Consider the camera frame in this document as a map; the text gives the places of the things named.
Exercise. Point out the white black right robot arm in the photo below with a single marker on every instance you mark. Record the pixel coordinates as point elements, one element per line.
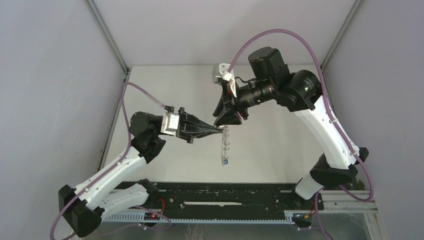
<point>301,93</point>

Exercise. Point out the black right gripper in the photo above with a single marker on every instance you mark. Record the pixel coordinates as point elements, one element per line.
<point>226,117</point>

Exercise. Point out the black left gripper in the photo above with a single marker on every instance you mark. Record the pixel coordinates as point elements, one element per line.
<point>190,127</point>

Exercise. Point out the aluminium frame rail left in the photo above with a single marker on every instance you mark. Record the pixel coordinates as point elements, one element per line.
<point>118,72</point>

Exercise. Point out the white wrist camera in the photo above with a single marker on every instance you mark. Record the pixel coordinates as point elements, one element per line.
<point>221,73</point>
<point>170,123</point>

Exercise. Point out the aluminium frame rail right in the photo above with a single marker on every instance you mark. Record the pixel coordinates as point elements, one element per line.
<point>328,65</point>

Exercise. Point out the aluminium frame rail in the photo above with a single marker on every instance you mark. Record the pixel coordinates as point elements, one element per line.
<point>118,72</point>
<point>328,65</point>

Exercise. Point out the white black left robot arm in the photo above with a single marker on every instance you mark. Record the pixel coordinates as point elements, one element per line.
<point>85,206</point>

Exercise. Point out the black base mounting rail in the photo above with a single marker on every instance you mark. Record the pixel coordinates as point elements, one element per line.
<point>228,203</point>

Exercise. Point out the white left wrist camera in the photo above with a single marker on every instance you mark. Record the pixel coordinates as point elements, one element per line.
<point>170,123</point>

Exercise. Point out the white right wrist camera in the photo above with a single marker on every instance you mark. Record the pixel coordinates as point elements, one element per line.
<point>221,73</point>

